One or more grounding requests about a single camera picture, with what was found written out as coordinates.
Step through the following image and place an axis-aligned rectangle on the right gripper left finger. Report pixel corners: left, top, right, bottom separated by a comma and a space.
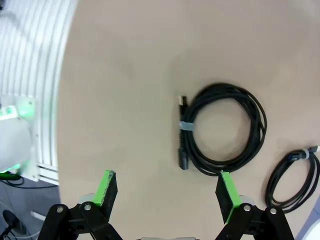
37, 169, 123, 240

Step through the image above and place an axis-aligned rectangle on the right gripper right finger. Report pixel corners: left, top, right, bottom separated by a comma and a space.
215, 171, 296, 240

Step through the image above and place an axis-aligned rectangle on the thin black cable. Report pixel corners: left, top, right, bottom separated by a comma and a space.
264, 144, 320, 214

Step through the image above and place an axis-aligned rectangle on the black power cable with plug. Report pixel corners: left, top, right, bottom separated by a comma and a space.
176, 83, 268, 177

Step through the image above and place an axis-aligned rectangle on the white side table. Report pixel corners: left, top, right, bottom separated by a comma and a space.
303, 219, 320, 240

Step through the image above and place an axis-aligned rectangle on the white mounting plate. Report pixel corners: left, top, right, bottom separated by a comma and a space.
14, 97, 41, 183

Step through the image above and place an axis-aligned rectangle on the white ribbed panel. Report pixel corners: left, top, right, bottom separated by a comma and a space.
0, 0, 78, 187

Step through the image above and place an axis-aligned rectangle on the black floor cable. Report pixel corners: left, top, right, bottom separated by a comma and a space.
0, 174, 26, 188

